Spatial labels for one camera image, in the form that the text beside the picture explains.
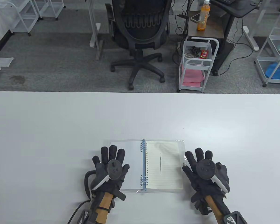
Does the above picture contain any person's left hand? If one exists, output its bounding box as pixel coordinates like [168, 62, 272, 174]
[91, 145, 130, 201]

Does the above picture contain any person's right hand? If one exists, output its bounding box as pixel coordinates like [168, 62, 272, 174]
[182, 148, 231, 201]

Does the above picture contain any spiral lined notebook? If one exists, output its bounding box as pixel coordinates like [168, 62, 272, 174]
[104, 139, 186, 193]

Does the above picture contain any person's left forearm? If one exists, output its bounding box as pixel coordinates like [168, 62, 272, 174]
[89, 191, 115, 224]

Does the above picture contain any black white right hand controller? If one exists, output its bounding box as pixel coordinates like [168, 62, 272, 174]
[197, 159, 231, 193]

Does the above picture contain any black white hand controller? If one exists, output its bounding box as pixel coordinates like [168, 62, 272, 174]
[91, 159, 123, 191]
[197, 159, 231, 193]

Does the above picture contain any black white left hand controller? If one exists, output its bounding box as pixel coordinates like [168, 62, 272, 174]
[91, 159, 123, 191]

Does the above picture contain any pink cloth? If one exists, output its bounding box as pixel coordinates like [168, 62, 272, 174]
[182, 65, 205, 84]

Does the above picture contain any small white utility cart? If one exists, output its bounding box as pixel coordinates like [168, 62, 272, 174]
[178, 37, 220, 94]

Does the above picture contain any black mesh office chair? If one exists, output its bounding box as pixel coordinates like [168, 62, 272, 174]
[105, 0, 174, 91]

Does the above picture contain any white desk leg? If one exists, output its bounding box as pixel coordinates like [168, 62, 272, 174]
[242, 0, 272, 52]
[87, 0, 104, 60]

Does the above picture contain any blue plastic bag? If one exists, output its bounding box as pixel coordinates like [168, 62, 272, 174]
[265, 62, 280, 80]

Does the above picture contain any brown top side table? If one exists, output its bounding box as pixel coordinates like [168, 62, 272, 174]
[187, 9, 235, 76]

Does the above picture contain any orange drink bottle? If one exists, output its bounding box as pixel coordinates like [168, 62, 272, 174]
[197, 0, 210, 31]

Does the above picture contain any white mesh utility cart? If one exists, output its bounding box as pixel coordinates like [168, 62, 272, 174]
[254, 5, 280, 88]

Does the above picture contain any black desk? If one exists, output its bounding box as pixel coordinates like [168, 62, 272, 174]
[210, 0, 263, 18]

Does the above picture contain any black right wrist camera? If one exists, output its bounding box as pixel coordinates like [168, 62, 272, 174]
[191, 192, 213, 215]

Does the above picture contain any black left glove cable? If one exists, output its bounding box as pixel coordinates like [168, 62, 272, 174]
[67, 170, 97, 224]

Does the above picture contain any black right forearm strap module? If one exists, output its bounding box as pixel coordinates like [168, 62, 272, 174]
[220, 211, 248, 224]

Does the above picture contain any grey left forearm strap module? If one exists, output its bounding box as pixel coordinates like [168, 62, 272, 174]
[81, 209, 96, 224]

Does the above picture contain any white wire shelf cart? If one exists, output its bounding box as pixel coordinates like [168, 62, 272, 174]
[0, 0, 40, 36]
[34, 0, 66, 21]

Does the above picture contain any black floor cable bundle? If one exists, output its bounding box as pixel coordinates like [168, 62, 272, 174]
[172, 0, 192, 67]

